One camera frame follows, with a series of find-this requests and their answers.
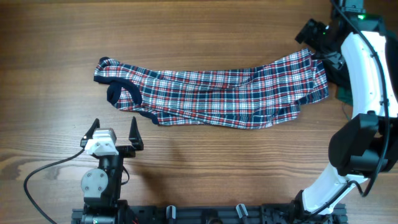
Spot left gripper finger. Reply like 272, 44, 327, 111
80, 118, 100, 147
129, 117, 144, 151

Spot black mesh shorts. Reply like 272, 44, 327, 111
323, 61, 353, 106

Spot plaid sleeveless shirt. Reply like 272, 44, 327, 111
93, 49, 329, 129

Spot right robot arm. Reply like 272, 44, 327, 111
289, 1, 397, 223

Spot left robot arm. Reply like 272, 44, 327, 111
71, 118, 144, 224

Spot left black camera cable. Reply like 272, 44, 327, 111
23, 147, 86, 224

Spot black camera cable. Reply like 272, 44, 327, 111
304, 0, 391, 218
23, 147, 86, 224

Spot right black camera cable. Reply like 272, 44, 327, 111
304, 0, 391, 218

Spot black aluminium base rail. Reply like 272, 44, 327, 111
70, 203, 348, 224

